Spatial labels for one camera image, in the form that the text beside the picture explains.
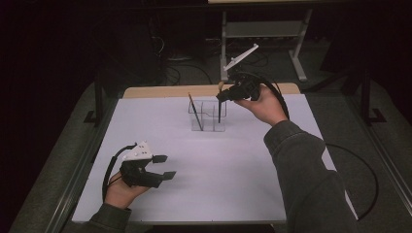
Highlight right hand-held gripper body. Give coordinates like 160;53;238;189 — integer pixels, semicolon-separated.
223;43;261;101

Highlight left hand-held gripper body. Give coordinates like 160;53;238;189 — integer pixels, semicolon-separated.
120;140;164;188

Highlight black round-tipped makeup brush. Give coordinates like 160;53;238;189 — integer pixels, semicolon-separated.
217;81;225;124

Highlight clear plastic organizer box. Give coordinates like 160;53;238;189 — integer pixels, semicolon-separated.
188;99;227;133

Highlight slim black orange-tipped brush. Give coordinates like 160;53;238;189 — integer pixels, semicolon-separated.
188;92;204;132

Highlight person's left hand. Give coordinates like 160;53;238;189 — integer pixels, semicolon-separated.
104;171;151;210

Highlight person's right hand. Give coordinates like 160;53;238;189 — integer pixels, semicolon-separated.
233;84;290;127

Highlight white table board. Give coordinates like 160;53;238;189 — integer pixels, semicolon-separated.
71;93;359;224

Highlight wooden table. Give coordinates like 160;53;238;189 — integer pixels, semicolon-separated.
122;83;301;99

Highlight black metal stand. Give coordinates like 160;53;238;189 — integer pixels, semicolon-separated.
359;69;388;125
83;74;106;125

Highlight left hand-held gripper cable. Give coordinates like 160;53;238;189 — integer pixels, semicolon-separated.
101;143;138;202

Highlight hand-held gripper cable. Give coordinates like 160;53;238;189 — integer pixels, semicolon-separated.
241;71;379;221
101;143;138;202

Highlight right hand-held gripper cable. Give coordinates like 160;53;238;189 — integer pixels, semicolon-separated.
241;71;379;221

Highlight black floor cables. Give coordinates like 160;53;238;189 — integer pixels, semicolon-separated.
149;16;270;86

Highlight white metal desk frame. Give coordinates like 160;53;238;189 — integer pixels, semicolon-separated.
219;9;314;83

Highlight grey metal rail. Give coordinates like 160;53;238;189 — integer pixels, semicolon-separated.
344;95;412;208
48;96;118;233

